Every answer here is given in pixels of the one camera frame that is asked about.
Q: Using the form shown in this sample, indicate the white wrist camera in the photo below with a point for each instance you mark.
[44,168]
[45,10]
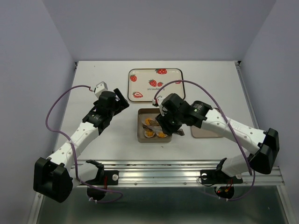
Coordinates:
[157,102]
[101,87]

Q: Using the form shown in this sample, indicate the metal food tongs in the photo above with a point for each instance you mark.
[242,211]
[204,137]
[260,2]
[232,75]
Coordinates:
[157,129]

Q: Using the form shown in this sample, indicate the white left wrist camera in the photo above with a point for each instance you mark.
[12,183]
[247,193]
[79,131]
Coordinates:
[101,87]

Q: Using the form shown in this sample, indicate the gold tin lid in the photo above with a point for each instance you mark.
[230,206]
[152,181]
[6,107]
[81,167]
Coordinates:
[203,134]

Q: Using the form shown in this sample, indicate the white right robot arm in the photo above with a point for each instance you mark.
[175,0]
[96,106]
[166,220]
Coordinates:
[261,146]

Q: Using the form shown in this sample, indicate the orange swirl cookie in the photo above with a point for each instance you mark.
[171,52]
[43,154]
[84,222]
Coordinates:
[148,121]
[149,134]
[162,135]

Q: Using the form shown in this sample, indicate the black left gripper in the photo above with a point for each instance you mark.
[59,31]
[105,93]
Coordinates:
[122,104]

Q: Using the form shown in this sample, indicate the aluminium frame rail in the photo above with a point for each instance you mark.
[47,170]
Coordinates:
[159,174]

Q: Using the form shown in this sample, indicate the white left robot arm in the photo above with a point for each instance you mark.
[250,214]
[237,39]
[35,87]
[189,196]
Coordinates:
[58,174]

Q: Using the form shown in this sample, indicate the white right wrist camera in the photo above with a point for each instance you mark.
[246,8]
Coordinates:
[157,102]

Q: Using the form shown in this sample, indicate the gold square tin box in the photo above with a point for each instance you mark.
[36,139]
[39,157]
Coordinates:
[148,113]

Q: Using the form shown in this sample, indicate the strawberry print tray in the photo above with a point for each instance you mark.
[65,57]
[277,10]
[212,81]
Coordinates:
[144,83]

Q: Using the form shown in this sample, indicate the white paper cupcake liner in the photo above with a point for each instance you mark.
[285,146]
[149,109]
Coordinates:
[159,132]
[148,130]
[152,122]

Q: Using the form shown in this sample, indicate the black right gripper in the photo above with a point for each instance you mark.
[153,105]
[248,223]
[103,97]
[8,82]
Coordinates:
[162,119]

